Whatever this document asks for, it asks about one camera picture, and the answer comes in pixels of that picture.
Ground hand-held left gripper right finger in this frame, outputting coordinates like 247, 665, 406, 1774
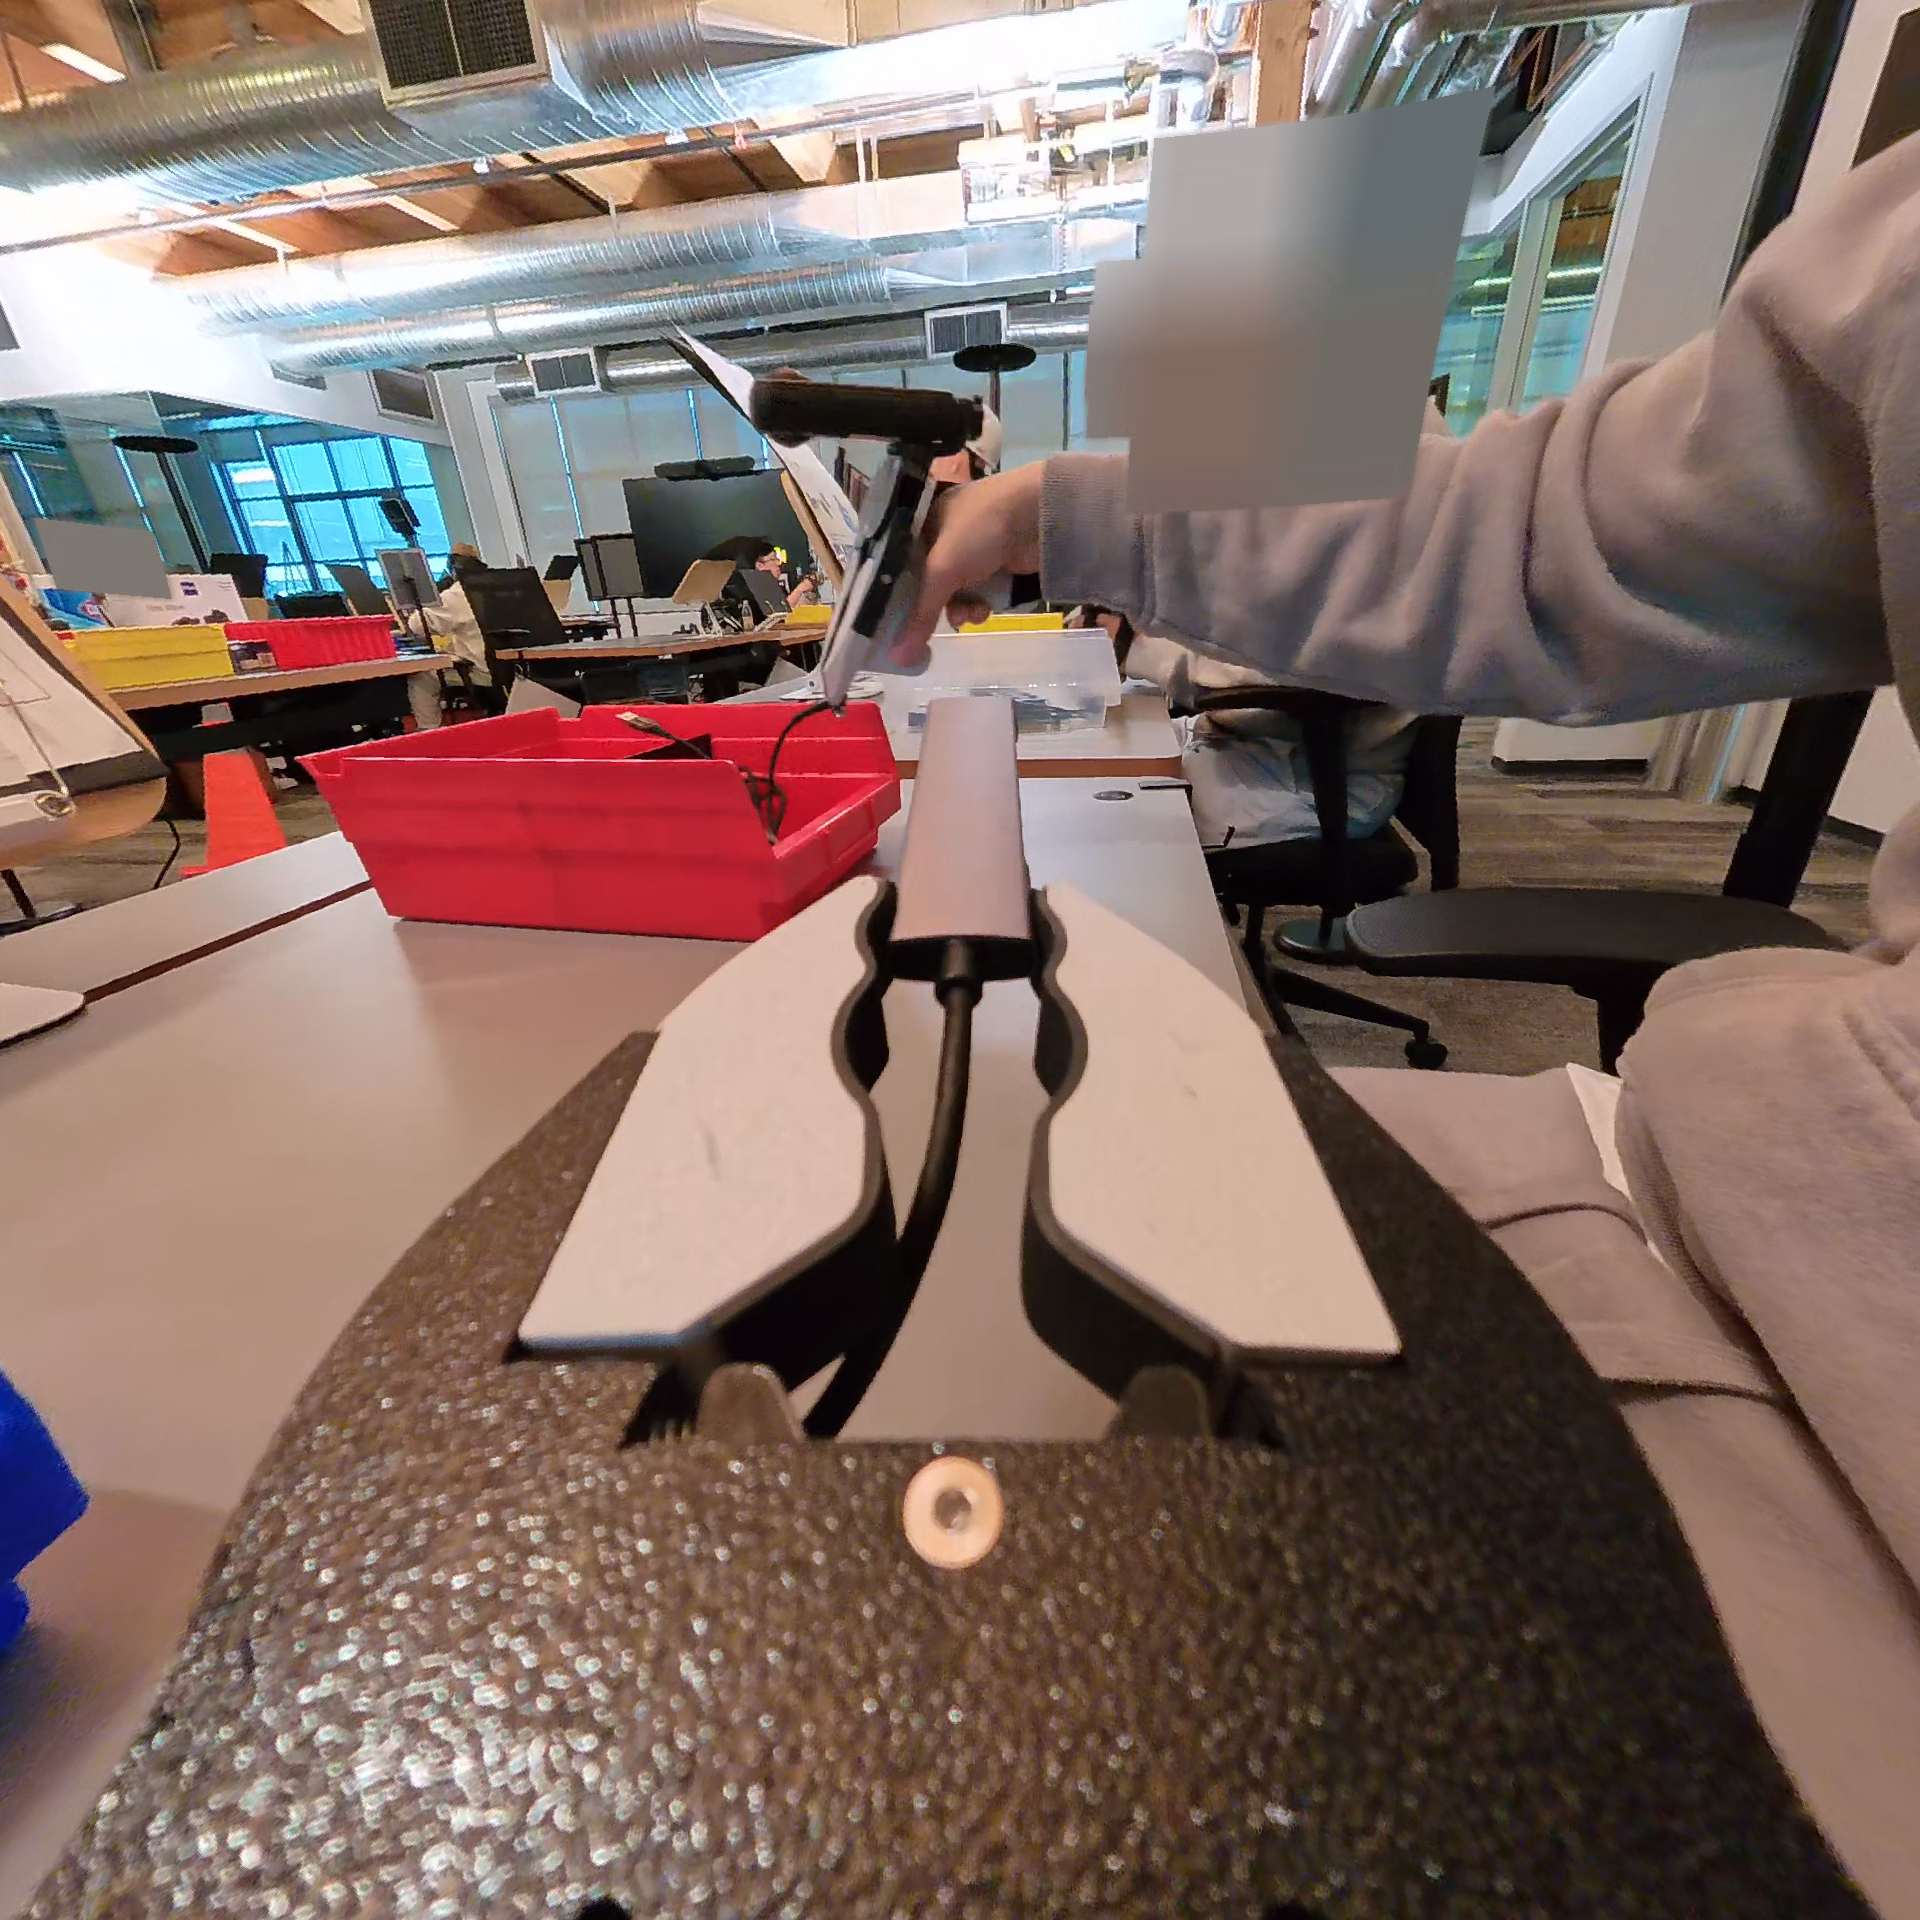
1020, 878, 1410, 1399

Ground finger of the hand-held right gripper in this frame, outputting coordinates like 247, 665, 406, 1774
813, 588, 907, 713

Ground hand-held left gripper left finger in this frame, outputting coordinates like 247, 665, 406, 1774
516, 874, 907, 1394

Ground grey USB hub with cable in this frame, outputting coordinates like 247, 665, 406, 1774
801, 699, 1037, 1434

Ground red divided parts bin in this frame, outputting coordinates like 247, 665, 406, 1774
295, 702, 907, 949

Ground blue parts bin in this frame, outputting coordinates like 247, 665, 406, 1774
0, 1358, 95, 1650

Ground person's right forearm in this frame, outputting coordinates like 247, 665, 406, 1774
1042, 134, 1920, 732

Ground long office desk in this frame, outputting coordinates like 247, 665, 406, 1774
494, 632, 824, 665
115, 650, 450, 715

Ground person's right hand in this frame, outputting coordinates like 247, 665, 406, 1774
882, 453, 1051, 670

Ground wooden document stand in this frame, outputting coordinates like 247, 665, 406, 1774
662, 323, 879, 601

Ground clear plastic storage box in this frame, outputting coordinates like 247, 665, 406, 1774
922, 632, 1129, 740

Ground black computer monitor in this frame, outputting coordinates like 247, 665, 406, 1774
619, 471, 792, 601

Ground person's legs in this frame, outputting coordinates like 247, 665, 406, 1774
1324, 1064, 1920, 1920

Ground red storage bin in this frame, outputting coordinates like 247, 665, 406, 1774
220, 617, 397, 675

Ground orange traffic cone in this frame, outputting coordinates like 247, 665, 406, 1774
180, 743, 286, 878

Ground instruction sheet on stand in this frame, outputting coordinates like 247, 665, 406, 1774
0, 576, 170, 1055

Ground silver ventilation duct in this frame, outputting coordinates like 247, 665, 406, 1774
188, 199, 1088, 381
0, 0, 1200, 203

